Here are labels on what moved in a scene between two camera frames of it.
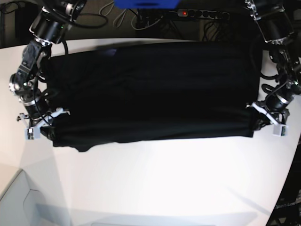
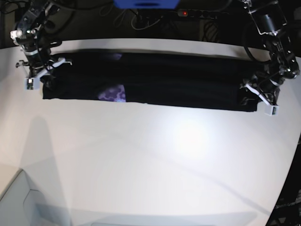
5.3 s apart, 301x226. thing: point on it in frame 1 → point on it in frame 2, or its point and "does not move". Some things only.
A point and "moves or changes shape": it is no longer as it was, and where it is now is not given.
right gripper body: [273, 107] → [267, 89]
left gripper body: [37, 115] → [39, 64]
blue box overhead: [146, 4] does not move
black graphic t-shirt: [154, 91] moves or changes shape
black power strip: [203, 13] does not move
